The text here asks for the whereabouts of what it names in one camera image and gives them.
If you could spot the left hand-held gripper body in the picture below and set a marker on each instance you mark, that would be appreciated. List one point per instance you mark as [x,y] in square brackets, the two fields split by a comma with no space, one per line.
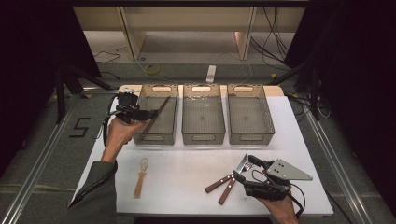
[128,107]

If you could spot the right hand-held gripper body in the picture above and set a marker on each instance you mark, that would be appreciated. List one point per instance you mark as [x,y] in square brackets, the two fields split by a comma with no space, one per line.
[271,188]

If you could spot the grey translucent plastic bin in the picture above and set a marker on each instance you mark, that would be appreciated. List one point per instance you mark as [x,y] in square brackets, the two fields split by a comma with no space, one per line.
[250,116]
[202,116]
[162,124]

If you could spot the dark brown chopstick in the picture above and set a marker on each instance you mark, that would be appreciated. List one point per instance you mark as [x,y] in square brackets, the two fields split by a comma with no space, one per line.
[165,104]
[162,106]

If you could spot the person's right hand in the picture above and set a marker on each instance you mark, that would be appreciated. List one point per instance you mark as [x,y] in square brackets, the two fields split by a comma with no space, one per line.
[281,210]

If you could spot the person's left hand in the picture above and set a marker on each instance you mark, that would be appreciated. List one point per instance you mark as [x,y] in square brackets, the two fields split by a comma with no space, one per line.
[120,135]

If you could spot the yellow tape roll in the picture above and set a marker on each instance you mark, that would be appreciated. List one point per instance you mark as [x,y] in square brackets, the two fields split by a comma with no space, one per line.
[152,69]

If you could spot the black tripod stand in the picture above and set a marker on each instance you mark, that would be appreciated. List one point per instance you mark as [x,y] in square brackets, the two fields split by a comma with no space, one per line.
[314,93]
[60,93]

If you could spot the white power strip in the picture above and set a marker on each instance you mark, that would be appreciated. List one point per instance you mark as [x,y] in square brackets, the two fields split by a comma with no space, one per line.
[211,73]

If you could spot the beige wooden shelf unit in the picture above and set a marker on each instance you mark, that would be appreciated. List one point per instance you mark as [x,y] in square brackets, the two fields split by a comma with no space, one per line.
[186,21]

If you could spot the black curtain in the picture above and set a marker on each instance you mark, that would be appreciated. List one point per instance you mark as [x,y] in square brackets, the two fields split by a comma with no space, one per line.
[358,77]
[31,62]

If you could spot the aluminium floor rail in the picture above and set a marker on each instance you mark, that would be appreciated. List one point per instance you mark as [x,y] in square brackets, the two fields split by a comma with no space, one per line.
[336,174]
[37,168]

